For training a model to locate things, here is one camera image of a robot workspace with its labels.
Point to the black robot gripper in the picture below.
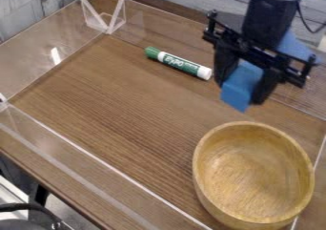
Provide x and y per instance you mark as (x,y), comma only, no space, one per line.
(287,63)

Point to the blue rectangular block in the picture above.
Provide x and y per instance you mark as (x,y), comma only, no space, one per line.
(238,88)

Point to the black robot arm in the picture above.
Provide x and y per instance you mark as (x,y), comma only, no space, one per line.
(266,22)

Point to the brown wooden bowl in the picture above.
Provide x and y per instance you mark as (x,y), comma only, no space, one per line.
(253,176)

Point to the green Expo marker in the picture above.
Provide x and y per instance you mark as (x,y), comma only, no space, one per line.
(179,63)

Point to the clear acrylic tray walls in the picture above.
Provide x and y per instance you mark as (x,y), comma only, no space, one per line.
(102,124)

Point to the black metal table leg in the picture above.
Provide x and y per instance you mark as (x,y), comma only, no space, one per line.
(41,195)

